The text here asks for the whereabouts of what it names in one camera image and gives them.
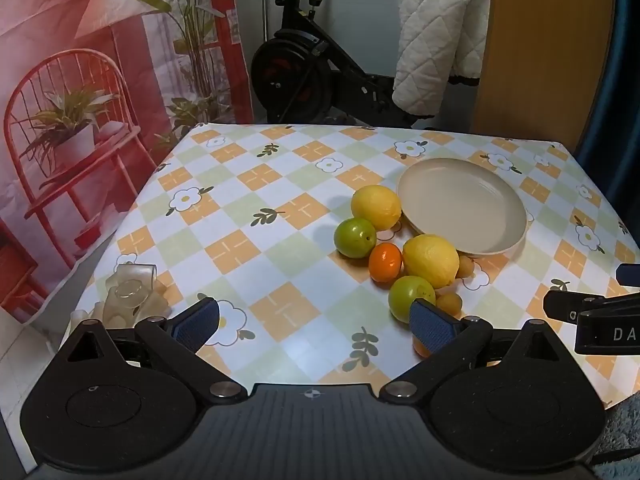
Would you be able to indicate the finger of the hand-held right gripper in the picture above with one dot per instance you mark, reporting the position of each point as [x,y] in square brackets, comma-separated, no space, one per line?
[565,305]
[630,275]

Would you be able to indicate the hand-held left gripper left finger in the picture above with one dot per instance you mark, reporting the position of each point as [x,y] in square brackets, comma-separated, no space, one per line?
[197,322]

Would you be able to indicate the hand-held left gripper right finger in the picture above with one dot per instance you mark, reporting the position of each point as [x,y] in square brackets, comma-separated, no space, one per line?
[432,327]

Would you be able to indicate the small orange tangerine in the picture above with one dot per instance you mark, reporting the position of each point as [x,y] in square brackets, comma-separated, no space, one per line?
[385,261]
[419,346]

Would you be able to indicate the small tan longan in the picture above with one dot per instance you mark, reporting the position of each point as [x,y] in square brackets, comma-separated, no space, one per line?
[449,304]
[466,266]

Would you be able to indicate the green round fruit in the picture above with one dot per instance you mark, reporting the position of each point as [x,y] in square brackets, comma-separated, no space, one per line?
[407,295]
[355,237]

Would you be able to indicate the beige round plate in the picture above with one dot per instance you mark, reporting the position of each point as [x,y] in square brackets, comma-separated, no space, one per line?
[460,205]

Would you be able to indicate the translucent glass object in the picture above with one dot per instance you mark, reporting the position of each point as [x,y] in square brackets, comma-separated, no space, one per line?
[130,290]

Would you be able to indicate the checkered floral tablecloth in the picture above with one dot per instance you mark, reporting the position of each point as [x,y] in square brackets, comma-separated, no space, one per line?
[280,260]

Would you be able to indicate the large yellow lemon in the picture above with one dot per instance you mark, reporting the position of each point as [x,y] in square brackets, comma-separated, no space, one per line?
[376,207]

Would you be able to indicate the blue curtain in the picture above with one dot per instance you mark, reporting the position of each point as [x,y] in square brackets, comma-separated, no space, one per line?
[620,110]

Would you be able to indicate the printed red backdrop cloth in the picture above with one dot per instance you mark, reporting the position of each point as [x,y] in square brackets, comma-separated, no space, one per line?
[100,110]

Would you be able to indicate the wooden board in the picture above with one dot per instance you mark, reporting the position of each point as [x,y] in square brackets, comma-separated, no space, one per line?
[540,50]

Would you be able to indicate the black exercise bike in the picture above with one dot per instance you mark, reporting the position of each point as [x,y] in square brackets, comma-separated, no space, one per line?
[300,70]

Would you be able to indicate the white quilted blanket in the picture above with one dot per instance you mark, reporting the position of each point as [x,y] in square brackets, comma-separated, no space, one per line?
[430,35]

